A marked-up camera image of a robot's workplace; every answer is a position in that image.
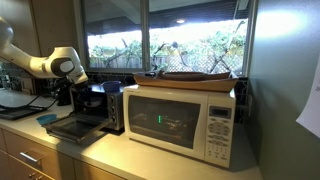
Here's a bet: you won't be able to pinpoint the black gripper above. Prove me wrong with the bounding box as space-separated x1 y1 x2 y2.
71 83 92 102

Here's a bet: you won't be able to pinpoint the purple plastic bowl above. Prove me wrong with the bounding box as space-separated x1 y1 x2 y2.
83 97 104 108

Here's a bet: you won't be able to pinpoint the blue plastic bowl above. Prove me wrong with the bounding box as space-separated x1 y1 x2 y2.
101 80 122 93

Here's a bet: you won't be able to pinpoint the small blue bowl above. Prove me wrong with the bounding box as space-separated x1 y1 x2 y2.
35 113 58 127

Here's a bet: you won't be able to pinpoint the white microwave oven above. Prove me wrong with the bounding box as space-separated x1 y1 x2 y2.
122 83 237 169

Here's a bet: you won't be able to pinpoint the dark wooden bowl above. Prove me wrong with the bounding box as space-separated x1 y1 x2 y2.
156 70 232 82

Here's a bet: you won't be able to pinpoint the black coffee maker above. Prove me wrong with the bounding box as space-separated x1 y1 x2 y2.
53 78 74 107

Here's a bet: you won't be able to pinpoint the black silver toaster oven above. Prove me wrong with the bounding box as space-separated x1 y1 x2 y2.
43 83 125 145

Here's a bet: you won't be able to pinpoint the wooden cutting boards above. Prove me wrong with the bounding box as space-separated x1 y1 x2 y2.
19 78 38 96

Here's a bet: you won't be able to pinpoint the black baking tray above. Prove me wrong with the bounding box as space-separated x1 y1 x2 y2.
0 104 48 121

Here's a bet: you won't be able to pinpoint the light wooden tray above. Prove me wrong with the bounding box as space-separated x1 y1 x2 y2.
133 71 239 93

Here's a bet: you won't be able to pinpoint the white paper sheet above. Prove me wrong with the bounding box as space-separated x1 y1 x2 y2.
295 53 320 139

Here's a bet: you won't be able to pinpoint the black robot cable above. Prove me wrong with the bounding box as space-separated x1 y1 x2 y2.
0 93 60 113

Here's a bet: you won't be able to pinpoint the silver drawer handle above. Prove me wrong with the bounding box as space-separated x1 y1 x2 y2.
28 171 45 180
19 151 43 164

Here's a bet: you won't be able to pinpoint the grey window frame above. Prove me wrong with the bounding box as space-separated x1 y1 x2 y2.
73 0 259 78

